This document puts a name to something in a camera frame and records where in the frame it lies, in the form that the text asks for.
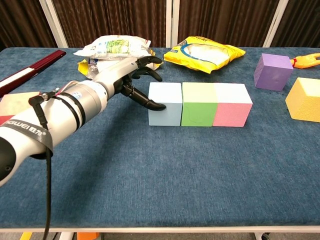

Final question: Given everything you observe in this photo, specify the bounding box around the pink cube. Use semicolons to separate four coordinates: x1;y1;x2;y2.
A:
212;82;254;128

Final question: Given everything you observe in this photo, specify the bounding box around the yellow cube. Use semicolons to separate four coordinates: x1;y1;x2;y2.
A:
285;77;320;123

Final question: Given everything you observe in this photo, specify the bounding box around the orange rubber chicken toy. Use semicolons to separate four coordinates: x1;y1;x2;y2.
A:
289;52;320;70

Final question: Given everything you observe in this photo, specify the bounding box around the purple cube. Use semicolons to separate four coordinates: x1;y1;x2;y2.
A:
253;53;294;92

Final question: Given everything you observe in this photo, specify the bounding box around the orange object under table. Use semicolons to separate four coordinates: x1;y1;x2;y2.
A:
76;232;98;240

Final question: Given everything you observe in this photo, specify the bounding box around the yellow-edged crumpled clear bag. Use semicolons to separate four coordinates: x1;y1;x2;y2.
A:
77;48;165;81

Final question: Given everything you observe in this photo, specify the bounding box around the red cube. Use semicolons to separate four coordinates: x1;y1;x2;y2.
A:
0;91;41;126

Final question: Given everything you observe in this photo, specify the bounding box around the maroon and white long box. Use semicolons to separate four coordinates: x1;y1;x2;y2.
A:
0;49;67;98

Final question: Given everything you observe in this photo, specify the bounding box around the white green-print snack bag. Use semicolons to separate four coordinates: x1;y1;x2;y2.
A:
73;35;152;61

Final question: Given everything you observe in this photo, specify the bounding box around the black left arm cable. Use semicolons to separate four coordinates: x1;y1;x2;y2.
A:
28;92;55;240

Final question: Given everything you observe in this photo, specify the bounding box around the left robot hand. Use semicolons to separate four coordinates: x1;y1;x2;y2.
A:
93;56;167;111

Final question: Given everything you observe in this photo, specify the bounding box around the light blue cube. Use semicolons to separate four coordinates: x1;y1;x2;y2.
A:
147;82;183;127

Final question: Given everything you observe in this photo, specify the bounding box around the blue table cloth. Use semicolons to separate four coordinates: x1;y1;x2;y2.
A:
0;46;320;229

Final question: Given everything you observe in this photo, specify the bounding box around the yellow snack bag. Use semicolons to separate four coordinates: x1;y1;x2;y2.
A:
163;36;247;75

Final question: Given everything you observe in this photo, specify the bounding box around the green cube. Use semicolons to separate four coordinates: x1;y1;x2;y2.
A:
181;81;219;127

